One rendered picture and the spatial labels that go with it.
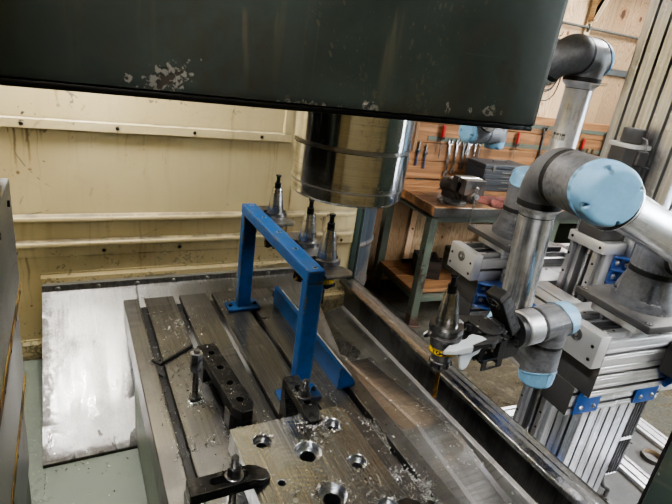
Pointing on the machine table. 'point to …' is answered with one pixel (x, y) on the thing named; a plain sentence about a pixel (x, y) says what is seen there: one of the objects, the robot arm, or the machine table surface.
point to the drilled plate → (289, 463)
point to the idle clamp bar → (221, 374)
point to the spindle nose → (350, 159)
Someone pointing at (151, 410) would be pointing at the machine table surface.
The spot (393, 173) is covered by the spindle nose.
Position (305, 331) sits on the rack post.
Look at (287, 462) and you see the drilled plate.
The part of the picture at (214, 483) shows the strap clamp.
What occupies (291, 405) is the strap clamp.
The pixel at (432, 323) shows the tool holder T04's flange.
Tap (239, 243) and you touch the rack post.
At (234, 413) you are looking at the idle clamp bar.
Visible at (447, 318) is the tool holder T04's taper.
